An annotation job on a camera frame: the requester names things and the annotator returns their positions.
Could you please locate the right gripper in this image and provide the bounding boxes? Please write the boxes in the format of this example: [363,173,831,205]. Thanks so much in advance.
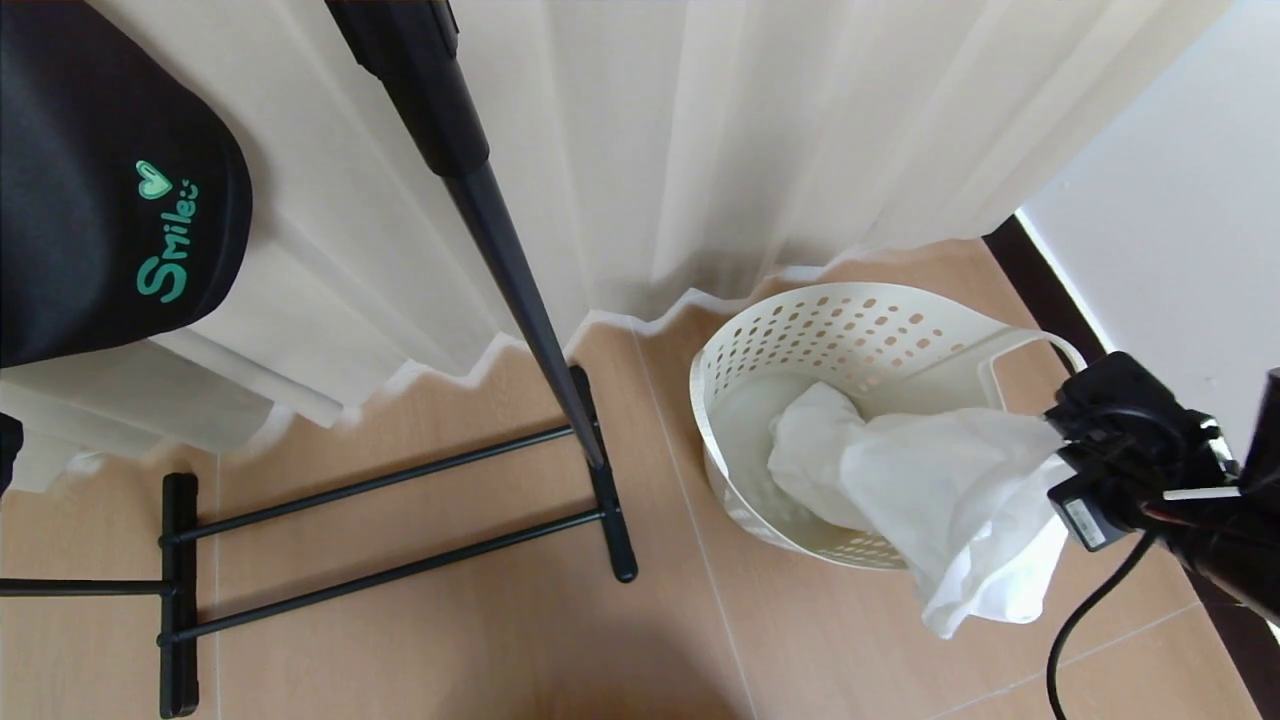
[1047,462,1191,571]

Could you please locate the black clothes rack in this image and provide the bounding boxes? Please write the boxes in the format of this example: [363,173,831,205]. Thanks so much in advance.
[0,0,639,719]

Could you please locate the beige curtain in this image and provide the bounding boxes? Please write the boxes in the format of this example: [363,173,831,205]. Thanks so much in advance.
[0,0,1233,496]

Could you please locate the white laundry basket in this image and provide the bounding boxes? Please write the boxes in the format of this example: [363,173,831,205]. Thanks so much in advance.
[689,282,1089,572]

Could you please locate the white garment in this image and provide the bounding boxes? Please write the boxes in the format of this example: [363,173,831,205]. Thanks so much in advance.
[768,381,1077,641]

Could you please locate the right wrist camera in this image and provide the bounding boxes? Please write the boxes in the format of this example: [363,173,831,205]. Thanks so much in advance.
[1044,350,1231,491]

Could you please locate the black shorts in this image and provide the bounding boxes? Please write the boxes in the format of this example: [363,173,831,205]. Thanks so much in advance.
[0,0,253,498]

